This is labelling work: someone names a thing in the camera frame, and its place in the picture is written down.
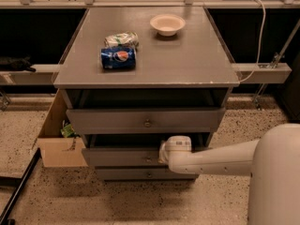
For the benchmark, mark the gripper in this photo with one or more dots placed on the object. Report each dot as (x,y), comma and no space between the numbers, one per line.
(177,142)

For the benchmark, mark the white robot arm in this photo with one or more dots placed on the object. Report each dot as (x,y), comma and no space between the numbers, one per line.
(272,163)

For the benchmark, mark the grey drawer cabinet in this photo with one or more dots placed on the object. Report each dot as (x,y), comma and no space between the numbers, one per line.
(184,71)

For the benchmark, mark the grey top drawer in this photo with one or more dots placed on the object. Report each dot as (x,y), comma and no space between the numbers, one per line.
(140,121)

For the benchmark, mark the green packet in box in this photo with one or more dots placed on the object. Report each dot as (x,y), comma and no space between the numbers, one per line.
(68,131)

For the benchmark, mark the blue pepsi can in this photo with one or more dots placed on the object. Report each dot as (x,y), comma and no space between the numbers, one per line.
(118,57)

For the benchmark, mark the cardboard box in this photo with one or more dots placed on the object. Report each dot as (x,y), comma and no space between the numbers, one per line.
(56,150)

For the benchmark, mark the crushed green white can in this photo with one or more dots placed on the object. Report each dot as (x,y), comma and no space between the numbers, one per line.
(127,39)

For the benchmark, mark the white bowl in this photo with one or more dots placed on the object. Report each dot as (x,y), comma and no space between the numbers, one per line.
(167,25)

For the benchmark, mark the black floor bar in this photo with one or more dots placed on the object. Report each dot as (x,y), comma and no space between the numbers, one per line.
(17,183)

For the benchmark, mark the black object on ledge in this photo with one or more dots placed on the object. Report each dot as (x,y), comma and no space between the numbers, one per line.
(15,64)

